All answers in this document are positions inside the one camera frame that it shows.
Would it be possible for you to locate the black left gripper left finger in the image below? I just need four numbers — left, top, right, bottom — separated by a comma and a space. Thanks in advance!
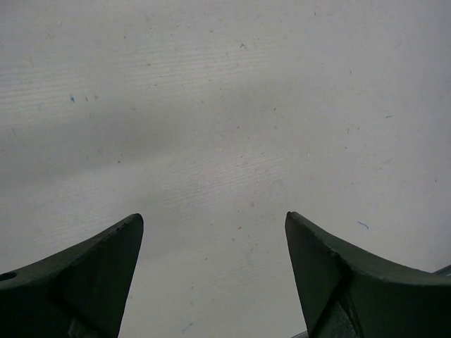
1, 213, 144, 337

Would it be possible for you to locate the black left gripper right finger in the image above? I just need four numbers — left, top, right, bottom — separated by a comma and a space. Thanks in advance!
285, 212, 450, 337

